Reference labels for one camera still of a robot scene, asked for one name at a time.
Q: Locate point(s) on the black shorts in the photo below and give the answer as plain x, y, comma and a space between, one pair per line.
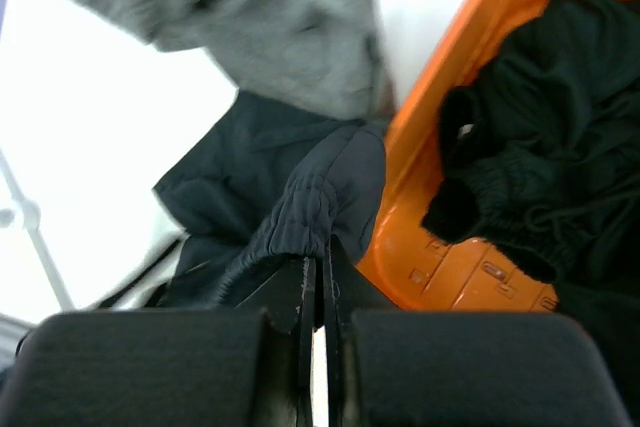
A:
540, 155

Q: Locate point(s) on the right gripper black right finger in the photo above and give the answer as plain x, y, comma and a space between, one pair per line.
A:
390, 367

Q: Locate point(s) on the grey shorts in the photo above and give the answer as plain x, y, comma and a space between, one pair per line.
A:
320, 55

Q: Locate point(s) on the orange plastic basket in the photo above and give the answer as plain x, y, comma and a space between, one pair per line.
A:
432, 46

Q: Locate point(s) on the silver clothes rack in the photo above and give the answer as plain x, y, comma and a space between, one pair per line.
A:
25, 215

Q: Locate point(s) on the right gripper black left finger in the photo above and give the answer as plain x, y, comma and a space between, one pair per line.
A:
243, 366

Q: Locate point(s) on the dark navy shorts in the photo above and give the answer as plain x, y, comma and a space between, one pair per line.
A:
267, 183

